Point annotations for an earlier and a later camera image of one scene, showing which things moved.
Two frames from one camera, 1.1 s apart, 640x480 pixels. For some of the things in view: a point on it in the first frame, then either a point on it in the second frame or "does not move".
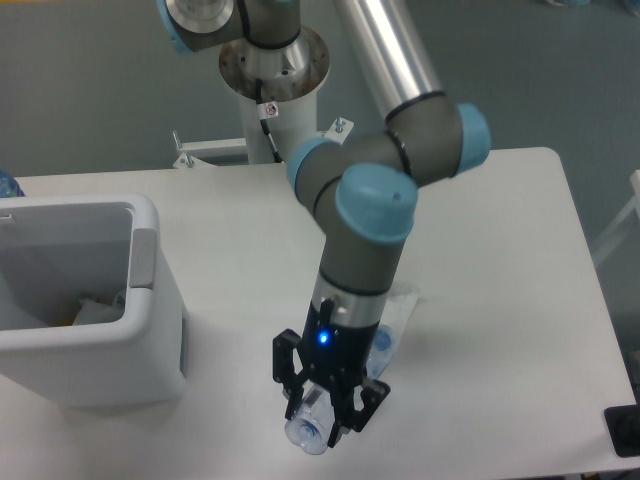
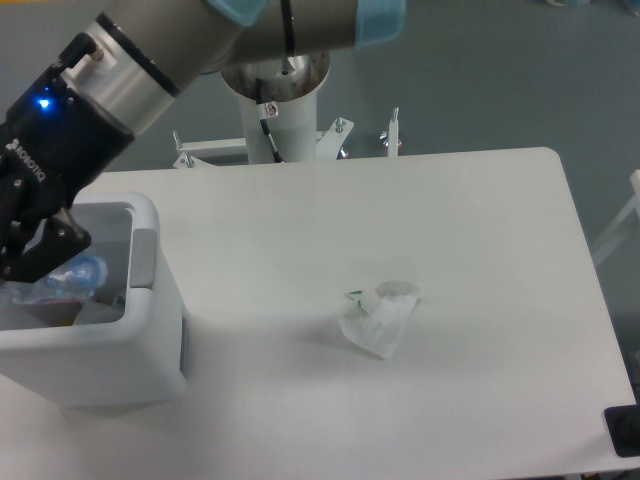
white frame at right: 622,223 does not move
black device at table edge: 623,424 does not move
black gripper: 336,354 → 52,142
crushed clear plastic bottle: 310,430 → 73,281
